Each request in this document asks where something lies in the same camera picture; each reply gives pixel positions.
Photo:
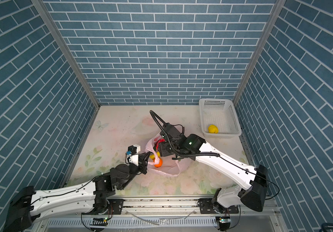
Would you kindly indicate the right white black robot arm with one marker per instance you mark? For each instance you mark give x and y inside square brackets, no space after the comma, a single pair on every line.
[252,181]

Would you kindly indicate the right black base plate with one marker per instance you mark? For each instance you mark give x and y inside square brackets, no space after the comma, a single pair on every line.
[211,206]

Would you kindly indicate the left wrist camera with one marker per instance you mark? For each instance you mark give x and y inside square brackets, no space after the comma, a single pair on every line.
[132,155]

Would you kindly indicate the yellow lemon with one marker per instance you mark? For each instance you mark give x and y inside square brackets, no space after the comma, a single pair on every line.
[213,129]

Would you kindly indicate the white slotted cable duct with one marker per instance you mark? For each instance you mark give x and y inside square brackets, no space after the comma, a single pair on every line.
[132,222]

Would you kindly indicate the aluminium mounting rail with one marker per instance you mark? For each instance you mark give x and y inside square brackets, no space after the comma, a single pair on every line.
[178,205]

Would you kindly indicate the orange fruit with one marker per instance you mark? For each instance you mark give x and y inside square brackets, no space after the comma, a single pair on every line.
[159,164]

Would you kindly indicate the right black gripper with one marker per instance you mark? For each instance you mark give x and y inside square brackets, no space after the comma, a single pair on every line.
[162,149]

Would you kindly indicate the pink plastic bag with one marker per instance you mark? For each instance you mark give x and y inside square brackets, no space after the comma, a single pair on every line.
[169,167]

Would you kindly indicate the yellow banana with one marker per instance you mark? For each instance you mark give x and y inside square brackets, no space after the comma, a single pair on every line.
[153,156]

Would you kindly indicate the white plastic mesh basket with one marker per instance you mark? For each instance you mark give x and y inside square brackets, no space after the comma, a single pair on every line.
[221,113]

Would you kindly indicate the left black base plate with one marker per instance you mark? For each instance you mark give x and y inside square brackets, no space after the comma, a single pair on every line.
[107,206]

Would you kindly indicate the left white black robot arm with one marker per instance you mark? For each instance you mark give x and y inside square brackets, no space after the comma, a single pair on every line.
[29,205]

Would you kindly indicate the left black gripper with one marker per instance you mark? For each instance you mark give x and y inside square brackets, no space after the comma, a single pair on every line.
[142,166]

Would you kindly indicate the red fruit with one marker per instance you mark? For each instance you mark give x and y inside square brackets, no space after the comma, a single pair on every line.
[158,142]

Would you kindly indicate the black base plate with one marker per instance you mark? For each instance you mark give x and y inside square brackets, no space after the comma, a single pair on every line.
[107,206]
[211,206]

